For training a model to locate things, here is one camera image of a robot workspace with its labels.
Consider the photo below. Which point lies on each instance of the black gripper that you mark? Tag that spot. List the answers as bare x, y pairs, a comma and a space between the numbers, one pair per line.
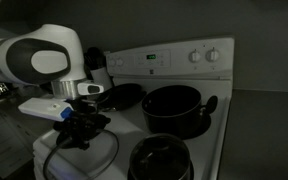
83, 125

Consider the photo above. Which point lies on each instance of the glass pot lid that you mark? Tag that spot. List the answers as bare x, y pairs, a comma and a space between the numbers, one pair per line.
78, 164

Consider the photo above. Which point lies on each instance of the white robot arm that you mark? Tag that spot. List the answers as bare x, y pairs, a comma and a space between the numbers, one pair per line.
51, 54

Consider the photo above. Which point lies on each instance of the small black front pot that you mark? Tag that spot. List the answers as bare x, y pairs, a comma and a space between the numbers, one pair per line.
160, 157

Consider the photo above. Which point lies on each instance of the large black stock pot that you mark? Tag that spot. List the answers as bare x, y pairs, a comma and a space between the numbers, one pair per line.
176, 110

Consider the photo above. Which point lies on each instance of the black frying pan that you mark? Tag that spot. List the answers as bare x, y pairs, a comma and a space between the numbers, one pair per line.
120, 97

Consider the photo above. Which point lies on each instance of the white utensil holder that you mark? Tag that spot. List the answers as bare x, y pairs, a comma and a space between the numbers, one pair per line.
101, 76

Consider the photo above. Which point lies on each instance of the black kitchen utensils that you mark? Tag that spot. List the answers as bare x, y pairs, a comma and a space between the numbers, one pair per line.
94, 58

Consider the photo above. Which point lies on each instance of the kitchen cabinet drawers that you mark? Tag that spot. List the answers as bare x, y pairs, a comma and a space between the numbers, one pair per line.
13, 153

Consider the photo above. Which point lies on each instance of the left white stove knob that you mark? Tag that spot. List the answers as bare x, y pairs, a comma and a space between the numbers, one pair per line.
194, 56

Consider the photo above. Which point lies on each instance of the white stove knob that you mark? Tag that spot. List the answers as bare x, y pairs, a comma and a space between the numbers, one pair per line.
212, 55
194, 56

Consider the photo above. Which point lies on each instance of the right white stove knob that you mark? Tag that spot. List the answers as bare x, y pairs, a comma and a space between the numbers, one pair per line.
212, 55

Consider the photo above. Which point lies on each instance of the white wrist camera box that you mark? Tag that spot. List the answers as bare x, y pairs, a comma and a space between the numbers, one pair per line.
52, 109

